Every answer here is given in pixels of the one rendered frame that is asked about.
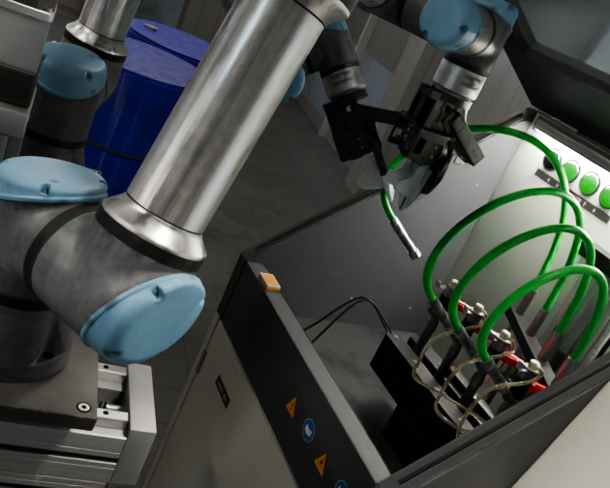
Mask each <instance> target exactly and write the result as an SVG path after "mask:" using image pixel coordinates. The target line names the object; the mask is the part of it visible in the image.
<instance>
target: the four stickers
mask: <svg viewBox="0 0 610 488"><path fill-rule="evenodd" d="M300 404H301V402H300V400H299V398H298V397H297V395H296V393H295V392H294V390H293V389H292V391H291V393H290V396H289V398H288V400H287V402H286V404H285V407H286V409H287V411H288V413H289V415H290V417H291V419H292V420H293V419H294V417H295V415H296V413H297V411H298V408H299V406H300ZM317 431H318V428H317V427H316V425H315V423H314V421H313V419H312V418H311V416H310V415H309V414H308V415H307V417H306V419H305V421H304V423H303V425H302V427H301V429H300V433H301V435H302V437H303V439H304V441H305V443H306V444H307V445H308V447H309V445H310V443H311V441H312V439H313V437H314V435H315V434H316V433H317ZM313 462H314V464H315V466H316V468H317V470H318V472H319V474H320V477H321V479H322V478H323V476H324V474H325V473H326V471H327V469H328V467H329V466H330V464H331V462H332V461H331V459H330V457H329V455H328V453H327V451H326V449H325V447H324V445H323V443H322V444H321V446H320V449H319V451H318V452H317V454H316V456H315V458H314V460H313ZM334 488H349V486H348V484H347V482H346V481H345V479H344V477H343V475H342V474H341V476H340V478H339V479H338V481H337V483H336V484H335V486H334Z"/></svg>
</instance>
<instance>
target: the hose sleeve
mask: <svg viewBox="0 0 610 488"><path fill-rule="evenodd" d="M389 223H390V225H391V226H392V227H393V229H394V230H395V232H396V234H397V235H398V237H399V238H400V240H401V242H402V243H403V245H404V246H405V248H406V249H407V251H408V253H410V254H411V253H413V252H414V251H415V250H416V247H415V246H414V244H413V242H412V240H411V239H410V237H409V236H408V234H407V232H406V231H405V229H404V228H403V225H402V224H401V222H400V221H399V220H398V218H397V217H396V218H395V219H394V220H393V221H389Z"/></svg>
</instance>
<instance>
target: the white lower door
mask: <svg viewBox="0 0 610 488"><path fill-rule="evenodd" d="M196 371H197V373H196V376H195V378H194V381H193V383H192V385H191V388H190V390H189V392H188V395H187V397H186V399H185V402H184V404H183V407H182V409H181V411H180V414H179V415H178V417H177V420H176V422H175V424H174V427H173V429H172V431H171V434H170V436H169V439H168V442H167V445H166V447H165V449H164V452H163V454H162V456H161V459H160V461H159V464H158V466H157V468H156V471H155V472H154V474H153V477H152V479H151V481H150V484H149V486H148V488H299V486H298V484H297V482H296V480H295V477H294V475H293V473H292V471H291V469H290V466H289V463H288V461H287V459H286V457H285V455H284V453H283V451H282V448H281V446H280V445H279V443H278V441H277V439H276V437H275V434H274V432H273V430H272V428H271V426H270V424H269V422H268V419H267V417H266V415H265V413H264V411H263V409H262V407H261V405H260V402H259V399H258V397H257V395H256V393H255V391H254V389H253V387H252V385H251V383H250V381H249V379H248V377H247V374H246V372H245V370H244V368H243V366H242V364H241V362H240V359H239V357H238V355H237V353H236V351H235V349H234V347H233V345H232V342H231V340H230V338H229V336H228V334H227V332H226V329H225V327H224V325H223V323H222V321H221V320H219V321H218V324H217V326H216V328H215V331H214V333H213V335H212V338H211V340H210V342H209V345H208V347H207V350H203V353H202V355H201V357H200V360H199V362H198V366H197V368H196Z"/></svg>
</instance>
